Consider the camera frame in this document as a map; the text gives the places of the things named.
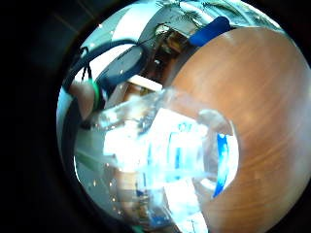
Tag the clear plastic water bottle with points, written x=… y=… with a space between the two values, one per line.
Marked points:
x=168 y=152

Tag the brown wooden cabinet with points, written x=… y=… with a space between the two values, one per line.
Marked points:
x=168 y=48

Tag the green palm plant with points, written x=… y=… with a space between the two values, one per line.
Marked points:
x=191 y=13

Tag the blue padded chair back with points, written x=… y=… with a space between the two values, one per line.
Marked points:
x=210 y=31

